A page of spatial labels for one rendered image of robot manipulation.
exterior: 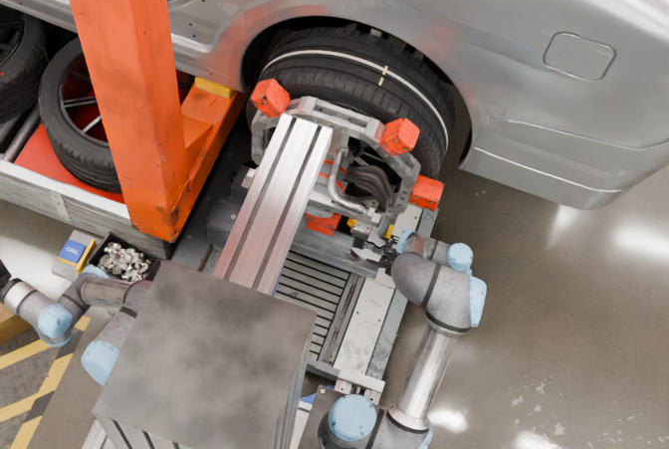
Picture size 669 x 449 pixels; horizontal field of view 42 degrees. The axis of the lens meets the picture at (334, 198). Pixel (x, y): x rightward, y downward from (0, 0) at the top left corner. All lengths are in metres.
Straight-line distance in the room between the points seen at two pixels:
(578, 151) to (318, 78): 0.82
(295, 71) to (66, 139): 1.02
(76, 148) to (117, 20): 1.29
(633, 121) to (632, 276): 1.39
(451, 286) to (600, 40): 0.74
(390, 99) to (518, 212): 1.38
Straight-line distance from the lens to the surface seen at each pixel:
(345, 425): 2.28
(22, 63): 3.51
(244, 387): 1.27
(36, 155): 3.55
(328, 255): 3.39
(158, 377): 1.28
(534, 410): 3.52
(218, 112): 3.07
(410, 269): 2.15
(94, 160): 3.22
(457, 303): 2.14
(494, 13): 2.34
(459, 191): 3.79
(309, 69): 2.61
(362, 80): 2.57
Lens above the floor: 3.25
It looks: 62 degrees down
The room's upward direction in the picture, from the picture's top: 11 degrees clockwise
